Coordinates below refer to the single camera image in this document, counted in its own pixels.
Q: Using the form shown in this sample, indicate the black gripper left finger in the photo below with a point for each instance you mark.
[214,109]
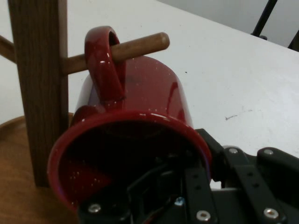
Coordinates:
[198,198]

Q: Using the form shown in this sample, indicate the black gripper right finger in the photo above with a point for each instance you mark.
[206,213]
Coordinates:
[254,177]

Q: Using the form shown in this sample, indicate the red enamel mug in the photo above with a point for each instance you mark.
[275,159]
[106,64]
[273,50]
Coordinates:
[151,88]

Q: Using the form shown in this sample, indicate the black tripod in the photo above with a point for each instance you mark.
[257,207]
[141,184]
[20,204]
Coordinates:
[265,16]

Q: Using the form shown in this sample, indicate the brown wooden mug tree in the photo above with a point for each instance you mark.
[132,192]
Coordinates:
[37,70]

